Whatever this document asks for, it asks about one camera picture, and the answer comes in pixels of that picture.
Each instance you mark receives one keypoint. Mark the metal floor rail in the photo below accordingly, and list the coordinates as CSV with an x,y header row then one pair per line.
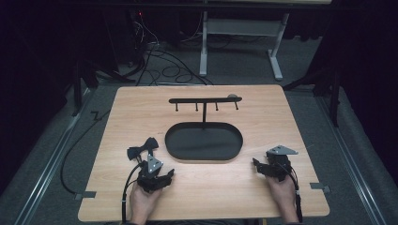
x,y
53,159
347,153

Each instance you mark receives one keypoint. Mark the black bow tie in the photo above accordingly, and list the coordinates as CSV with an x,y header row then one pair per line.
x,y
141,150

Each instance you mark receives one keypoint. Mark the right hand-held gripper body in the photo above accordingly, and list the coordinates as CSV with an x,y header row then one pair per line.
x,y
279,164

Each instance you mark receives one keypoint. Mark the person's right hand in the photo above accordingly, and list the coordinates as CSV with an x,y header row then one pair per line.
x,y
283,195

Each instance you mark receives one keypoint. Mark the white metal desk frame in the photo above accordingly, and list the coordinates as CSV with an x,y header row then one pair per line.
x,y
241,28

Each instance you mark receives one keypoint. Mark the black tripod stand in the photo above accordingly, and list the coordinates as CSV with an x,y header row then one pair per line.
x,y
82,81
331,90

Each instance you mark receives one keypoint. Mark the person's left hand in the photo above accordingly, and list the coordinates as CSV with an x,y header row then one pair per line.
x,y
143,201

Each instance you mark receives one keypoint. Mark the small grey round object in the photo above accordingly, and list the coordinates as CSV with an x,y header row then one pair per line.
x,y
232,96

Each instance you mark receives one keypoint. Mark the black hook rack with tray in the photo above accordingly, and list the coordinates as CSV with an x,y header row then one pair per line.
x,y
203,142

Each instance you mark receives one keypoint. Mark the grey tape strip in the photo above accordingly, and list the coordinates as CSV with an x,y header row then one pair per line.
x,y
85,195
319,187

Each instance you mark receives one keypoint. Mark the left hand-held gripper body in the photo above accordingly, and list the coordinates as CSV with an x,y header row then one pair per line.
x,y
150,175

